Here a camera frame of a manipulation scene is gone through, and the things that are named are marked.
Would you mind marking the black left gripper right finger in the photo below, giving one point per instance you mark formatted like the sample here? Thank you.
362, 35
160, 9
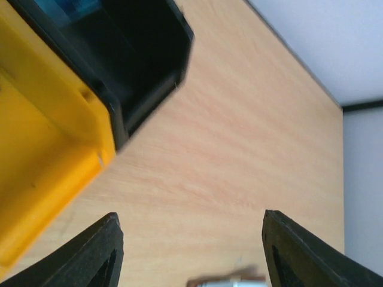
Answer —
296, 257

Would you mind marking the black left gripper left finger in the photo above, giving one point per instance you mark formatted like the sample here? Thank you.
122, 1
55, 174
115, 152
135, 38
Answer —
92, 258

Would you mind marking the brown leather card holder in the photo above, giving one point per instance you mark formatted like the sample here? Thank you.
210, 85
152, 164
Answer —
245, 276

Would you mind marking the blue card in bin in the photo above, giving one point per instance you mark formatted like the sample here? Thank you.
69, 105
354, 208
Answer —
64, 12

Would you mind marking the yellow storage bin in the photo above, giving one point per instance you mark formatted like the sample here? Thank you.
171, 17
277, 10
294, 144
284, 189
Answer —
55, 135

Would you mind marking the black storage bin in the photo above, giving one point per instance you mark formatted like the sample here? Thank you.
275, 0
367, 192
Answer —
132, 54

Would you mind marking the black enclosure frame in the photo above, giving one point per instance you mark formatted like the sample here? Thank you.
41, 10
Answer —
362, 106

